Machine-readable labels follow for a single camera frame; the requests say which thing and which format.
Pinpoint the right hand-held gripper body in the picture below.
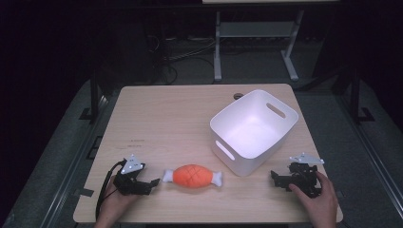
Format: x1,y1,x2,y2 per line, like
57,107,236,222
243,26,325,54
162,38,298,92
286,152,325,200

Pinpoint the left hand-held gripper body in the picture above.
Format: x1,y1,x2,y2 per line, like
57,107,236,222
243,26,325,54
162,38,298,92
112,153,152,197

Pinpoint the white plastic basket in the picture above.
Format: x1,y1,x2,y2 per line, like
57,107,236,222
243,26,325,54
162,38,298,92
209,88,299,178

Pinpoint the black metal frame post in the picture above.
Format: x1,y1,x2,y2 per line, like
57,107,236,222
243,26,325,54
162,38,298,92
88,67,101,125

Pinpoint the person's left hand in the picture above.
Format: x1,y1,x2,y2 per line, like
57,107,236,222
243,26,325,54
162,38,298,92
93,176,143,228

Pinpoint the white metal table frame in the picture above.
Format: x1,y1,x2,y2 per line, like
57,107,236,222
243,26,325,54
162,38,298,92
213,9,306,83

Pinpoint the black cable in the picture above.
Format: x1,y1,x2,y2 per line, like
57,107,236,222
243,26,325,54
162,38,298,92
94,160,127,220

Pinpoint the orange plush meat toy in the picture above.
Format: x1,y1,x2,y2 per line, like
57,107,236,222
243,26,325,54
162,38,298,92
162,163,224,190

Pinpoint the person's right hand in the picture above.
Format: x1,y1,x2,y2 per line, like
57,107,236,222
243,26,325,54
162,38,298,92
288,170,339,228

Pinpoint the bundle of floor cables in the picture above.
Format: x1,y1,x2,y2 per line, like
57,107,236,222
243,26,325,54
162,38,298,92
144,33,217,86

